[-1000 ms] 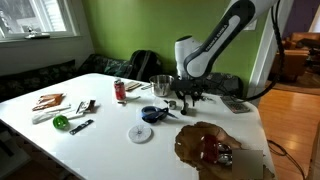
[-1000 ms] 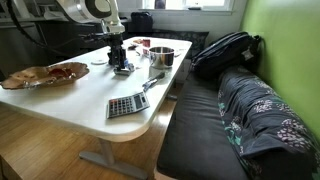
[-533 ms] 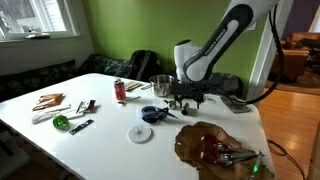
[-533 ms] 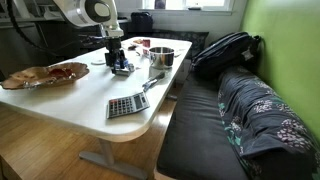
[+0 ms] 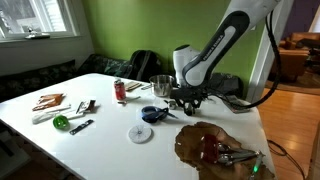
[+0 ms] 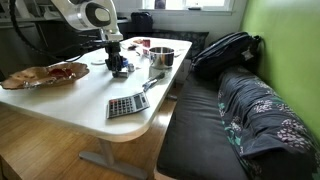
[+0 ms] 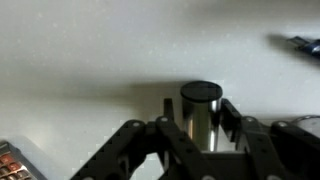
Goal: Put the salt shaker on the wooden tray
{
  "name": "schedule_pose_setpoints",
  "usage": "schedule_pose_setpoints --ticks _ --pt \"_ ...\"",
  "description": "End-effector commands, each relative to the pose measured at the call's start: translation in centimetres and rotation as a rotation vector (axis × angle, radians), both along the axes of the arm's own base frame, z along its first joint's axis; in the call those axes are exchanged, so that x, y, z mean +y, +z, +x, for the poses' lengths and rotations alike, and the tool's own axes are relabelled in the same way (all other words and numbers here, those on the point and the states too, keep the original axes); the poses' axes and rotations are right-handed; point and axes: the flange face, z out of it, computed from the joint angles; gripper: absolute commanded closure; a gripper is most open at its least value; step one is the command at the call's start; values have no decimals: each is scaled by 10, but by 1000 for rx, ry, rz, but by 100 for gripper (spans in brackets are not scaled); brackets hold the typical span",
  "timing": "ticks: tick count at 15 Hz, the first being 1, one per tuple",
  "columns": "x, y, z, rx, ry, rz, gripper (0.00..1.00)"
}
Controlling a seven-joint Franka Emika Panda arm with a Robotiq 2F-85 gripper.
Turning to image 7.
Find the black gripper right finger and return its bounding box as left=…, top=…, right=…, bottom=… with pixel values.
left=218, top=97, right=320, bottom=180

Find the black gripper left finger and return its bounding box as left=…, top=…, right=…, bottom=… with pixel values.
left=70, top=97, right=208, bottom=180

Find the black steel salt shaker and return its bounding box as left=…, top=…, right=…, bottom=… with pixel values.
left=179, top=80, right=224, bottom=153

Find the grey calculator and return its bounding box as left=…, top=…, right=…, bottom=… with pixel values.
left=0, top=141, right=48, bottom=180

